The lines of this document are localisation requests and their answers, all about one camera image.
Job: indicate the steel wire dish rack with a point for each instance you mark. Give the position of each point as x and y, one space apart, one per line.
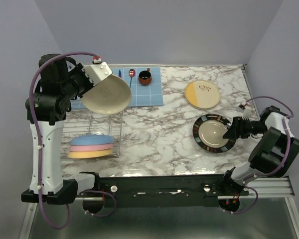
84 122

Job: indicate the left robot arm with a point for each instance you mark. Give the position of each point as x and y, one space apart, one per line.
57 81

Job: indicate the cream and yellow plate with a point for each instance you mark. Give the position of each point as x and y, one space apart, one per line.
202 94

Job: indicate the orange and black mug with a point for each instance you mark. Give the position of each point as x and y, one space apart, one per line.
145 77

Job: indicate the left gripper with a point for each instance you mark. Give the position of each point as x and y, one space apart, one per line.
78 70

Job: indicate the aluminium frame rail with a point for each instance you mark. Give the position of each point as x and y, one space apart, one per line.
267 212

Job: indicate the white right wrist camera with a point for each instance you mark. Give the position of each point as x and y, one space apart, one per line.
246 110

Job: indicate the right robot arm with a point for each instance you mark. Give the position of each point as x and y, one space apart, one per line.
271 157

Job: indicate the blue plate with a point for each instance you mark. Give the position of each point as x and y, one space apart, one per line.
93 139

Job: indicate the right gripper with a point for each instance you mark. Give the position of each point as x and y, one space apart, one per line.
236 130

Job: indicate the pink plate in rack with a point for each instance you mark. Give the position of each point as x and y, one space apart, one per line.
89 148

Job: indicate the iridescent rainbow spoon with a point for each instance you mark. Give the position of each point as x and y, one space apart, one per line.
132 73

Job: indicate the blue checked placemat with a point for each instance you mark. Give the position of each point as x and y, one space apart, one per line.
143 96

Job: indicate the yellow plate in rack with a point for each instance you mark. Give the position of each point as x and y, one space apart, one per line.
89 154

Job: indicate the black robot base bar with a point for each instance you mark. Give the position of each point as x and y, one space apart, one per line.
164 191

